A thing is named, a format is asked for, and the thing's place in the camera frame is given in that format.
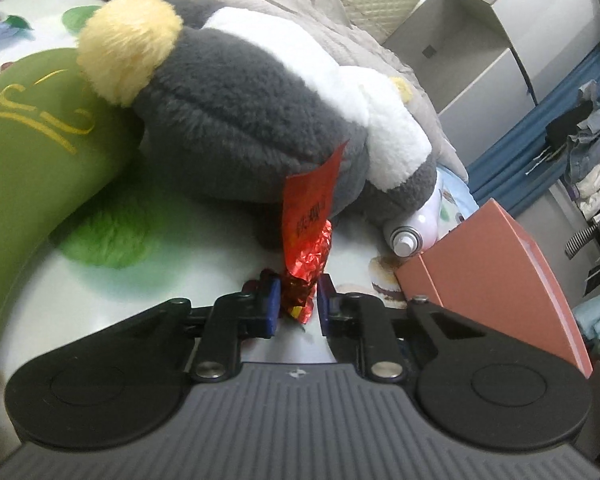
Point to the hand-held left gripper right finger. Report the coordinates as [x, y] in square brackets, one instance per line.
[326, 310]

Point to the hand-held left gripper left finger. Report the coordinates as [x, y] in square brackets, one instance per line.
[271, 305]

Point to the red foil packet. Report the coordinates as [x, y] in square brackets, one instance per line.
[305, 260]

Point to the pink cardboard box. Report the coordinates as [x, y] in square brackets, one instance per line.
[480, 270]

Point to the fruit print bed sheet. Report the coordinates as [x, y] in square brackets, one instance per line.
[180, 240]

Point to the white spray bottle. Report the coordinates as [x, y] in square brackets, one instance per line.
[420, 225]

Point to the grey and white penguin plush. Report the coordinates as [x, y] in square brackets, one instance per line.
[230, 110]

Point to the blue curtain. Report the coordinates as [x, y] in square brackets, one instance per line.
[510, 160]

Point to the grey duvet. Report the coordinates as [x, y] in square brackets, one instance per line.
[380, 60]

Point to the light blue cloth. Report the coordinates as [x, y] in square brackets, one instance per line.
[597, 315]

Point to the long green plush toy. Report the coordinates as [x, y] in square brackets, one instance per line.
[30, 160]

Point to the white wardrobe cabinet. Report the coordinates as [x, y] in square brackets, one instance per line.
[480, 60]

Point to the grey wall switch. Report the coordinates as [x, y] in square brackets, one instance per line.
[428, 51]

